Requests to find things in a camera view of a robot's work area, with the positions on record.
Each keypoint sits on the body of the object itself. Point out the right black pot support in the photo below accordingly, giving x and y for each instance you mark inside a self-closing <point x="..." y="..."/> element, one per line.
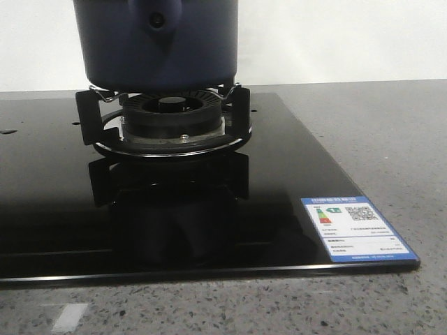
<point x="100" y="116"/>

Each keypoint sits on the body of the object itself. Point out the dark blue pot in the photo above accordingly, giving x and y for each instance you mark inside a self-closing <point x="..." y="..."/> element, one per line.
<point x="155" y="46"/>

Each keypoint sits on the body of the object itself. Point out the right gas burner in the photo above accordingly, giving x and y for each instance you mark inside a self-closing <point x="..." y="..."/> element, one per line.
<point x="152" y="117"/>

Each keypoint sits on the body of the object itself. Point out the blue energy label sticker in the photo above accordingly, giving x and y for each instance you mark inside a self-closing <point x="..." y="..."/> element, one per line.
<point x="353" y="230"/>

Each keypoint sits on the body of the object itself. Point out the black glass gas cooktop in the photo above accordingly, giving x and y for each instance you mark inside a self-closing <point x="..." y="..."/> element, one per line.
<point x="70" y="216"/>

